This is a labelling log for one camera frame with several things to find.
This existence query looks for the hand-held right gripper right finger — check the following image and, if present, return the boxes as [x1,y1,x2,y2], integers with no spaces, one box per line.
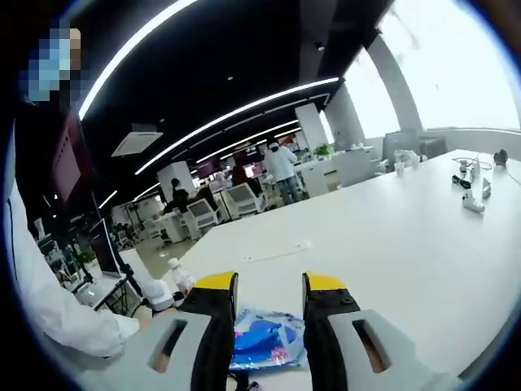
[301,270,465,391]

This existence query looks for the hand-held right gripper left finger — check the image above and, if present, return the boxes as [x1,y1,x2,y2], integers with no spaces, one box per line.
[85,270,240,391]

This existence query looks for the clear plastic water bottle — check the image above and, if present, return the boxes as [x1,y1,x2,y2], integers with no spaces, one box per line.
[168,257,196,296]

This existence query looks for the blue tissue pack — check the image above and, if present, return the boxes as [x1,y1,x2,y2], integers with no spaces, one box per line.
[228,307,309,372]

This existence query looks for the black tripod stand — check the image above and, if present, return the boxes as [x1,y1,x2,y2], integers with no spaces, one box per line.
[117,260,143,305]

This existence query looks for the white mesh office chair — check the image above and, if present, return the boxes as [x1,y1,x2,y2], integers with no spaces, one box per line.
[186,198,221,234]
[225,182,262,220]

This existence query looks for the white table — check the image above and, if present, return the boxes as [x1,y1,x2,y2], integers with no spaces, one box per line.
[177,148,521,391]

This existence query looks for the ceiling air conditioner unit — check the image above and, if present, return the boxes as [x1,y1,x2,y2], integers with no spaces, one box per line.
[111,129,164,159]

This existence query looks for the green potted plant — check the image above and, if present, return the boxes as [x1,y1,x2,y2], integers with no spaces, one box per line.
[312,143,338,160]

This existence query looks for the small white figurines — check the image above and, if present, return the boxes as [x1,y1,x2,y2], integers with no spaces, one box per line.
[393,147,421,175]

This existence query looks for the dark desk monitor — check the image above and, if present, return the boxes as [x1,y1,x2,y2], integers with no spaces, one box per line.
[381,129,448,165]

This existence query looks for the dark red wall screen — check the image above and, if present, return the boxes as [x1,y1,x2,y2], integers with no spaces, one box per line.
[50,116,83,197]

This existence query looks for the white charger with cable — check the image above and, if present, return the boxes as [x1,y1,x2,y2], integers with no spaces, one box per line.
[450,157,493,189]

